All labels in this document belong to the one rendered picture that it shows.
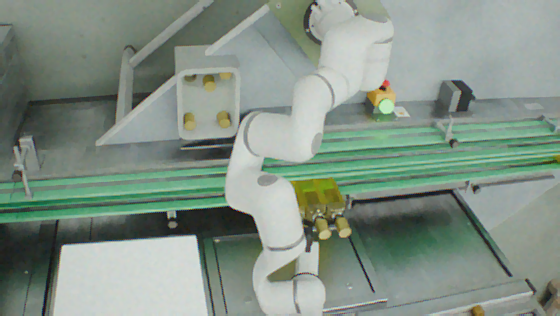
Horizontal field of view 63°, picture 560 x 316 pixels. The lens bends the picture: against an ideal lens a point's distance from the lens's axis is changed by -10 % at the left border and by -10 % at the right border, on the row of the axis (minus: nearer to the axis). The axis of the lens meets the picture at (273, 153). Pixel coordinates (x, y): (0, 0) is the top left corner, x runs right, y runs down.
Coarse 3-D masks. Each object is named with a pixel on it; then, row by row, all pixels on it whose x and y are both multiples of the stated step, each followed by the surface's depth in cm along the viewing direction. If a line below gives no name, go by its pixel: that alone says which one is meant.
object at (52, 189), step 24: (216, 168) 145; (384, 168) 151; (408, 168) 152; (0, 192) 130; (24, 192) 130; (48, 192) 131; (72, 192) 132; (96, 192) 133; (120, 192) 134; (144, 192) 136
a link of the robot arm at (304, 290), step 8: (296, 280) 104; (304, 280) 103; (312, 280) 102; (320, 280) 103; (296, 288) 102; (304, 288) 101; (312, 288) 101; (320, 288) 101; (296, 296) 101; (304, 296) 100; (312, 296) 100; (320, 296) 100; (296, 304) 101; (304, 304) 100; (312, 304) 100; (320, 304) 101; (304, 312) 102; (312, 312) 102; (320, 312) 103
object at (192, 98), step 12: (192, 72) 131; (204, 72) 132; (216, 72) 133; (180, 84) 133; (192, 84) 141; (216, 84) 143; (228, 84) 144; (240, 84) 137; (180, 96) 135; (192, 96) 143; (204, 96) 144; (216, 96) 145; (228, 96) 146; (180, 108) 137; (192, 108) 146; (204, 108) 147; (216, 108) 148; (228, 108) 148; (180, 120) 139; (204, 120) 149; (216, 120) 150; (180, 132) 141; (192, 132) 144; (204, 132) 145; (216, 132) 145; (228, 132) 146
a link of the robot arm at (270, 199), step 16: (256, 112) 97; (240, 128) 96; (240, 144) 96; (240, 160) 96; (256, 160) 98; (240, 176) 94; (256, 176) 92; (272, 176) 91; (240, 192) 92; (256, 192) 90; (272, 192) 88; (288, 192) 89; (240, 208) 94; (256, 208) 90; (272, 208) 89; (288, 208) 90; (256, 224) 93; (272, 224) 90; (288, 224) 91; (272, 240) 92; (288, 240) 92
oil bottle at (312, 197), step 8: (304, 184) 144; (312, 184) 144; (304, 192) 141; (312, 192) 141; (320, 192) 142; (304, 200) 139; (312, 200) 139; (320, 200) 139; (312, 208) 136; (320, 208) 137; (312, 216) 137
